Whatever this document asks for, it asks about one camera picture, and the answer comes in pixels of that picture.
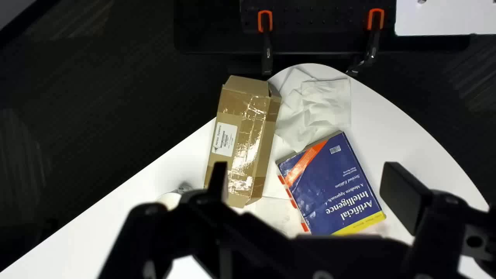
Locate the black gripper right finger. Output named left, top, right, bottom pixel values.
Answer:
left=379, top=161, right=496, bottom=279

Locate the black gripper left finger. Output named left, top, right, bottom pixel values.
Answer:
left=98, top=159, right=312, bottom=279

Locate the white plastic bag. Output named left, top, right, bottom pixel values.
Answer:
left=269, top=66, right=354, bottom=156

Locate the white patterned paper cup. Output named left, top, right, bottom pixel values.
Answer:
left=159, top=179, right=197, bottom=210

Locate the taped brown cardboard box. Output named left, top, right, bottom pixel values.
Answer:
left=202, top=74, right=284, bottom=209

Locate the blue orange textbook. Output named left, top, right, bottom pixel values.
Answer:
left=275, top=130, right=388, bottom=238

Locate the white paper sheet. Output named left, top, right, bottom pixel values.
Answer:
left=394, top=0, right=496, bottom=37

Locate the black clamp orange handle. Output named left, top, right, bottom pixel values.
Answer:
left=345, top=6, right=386, bottom=79
left=256, top=7, right=276, bottom=77

